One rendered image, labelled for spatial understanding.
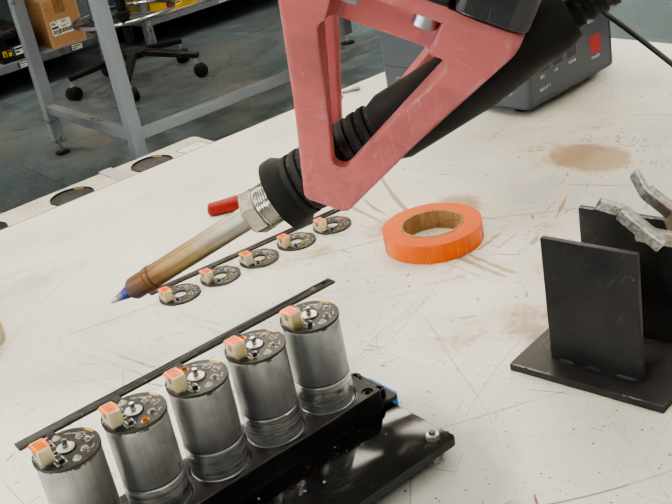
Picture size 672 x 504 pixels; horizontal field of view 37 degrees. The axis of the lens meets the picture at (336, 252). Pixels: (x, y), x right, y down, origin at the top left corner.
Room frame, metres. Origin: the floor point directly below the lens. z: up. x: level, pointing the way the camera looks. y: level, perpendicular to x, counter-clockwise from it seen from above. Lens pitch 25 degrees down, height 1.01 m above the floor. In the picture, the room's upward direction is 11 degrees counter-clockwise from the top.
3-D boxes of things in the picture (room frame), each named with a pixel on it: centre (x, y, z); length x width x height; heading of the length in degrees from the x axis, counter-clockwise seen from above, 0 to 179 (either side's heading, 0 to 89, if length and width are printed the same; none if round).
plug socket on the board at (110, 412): (0.32, 0.09, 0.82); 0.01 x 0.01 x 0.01; 34
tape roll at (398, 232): (0.55, -0.06, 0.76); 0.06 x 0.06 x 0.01
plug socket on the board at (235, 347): (0.35, 0.05, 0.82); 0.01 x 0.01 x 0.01; 34
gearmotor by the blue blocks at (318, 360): (0.37, 0.02, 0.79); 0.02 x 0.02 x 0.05
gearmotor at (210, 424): (0.34, 0.06, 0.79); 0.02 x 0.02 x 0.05
